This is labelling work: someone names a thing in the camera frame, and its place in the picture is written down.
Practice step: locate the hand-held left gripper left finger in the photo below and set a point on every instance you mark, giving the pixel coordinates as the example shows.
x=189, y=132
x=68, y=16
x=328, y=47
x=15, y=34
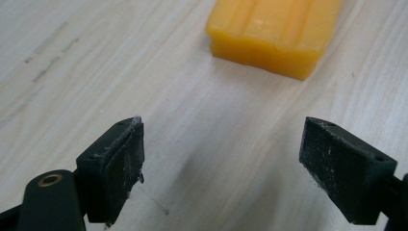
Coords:
x=110, y=170

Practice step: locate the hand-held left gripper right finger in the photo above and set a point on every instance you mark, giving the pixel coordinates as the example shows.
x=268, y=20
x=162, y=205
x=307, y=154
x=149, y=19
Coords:
x=343, y=173

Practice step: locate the yellow soap bar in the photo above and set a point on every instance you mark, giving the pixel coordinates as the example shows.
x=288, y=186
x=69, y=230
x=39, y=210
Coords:
x=272, y=33

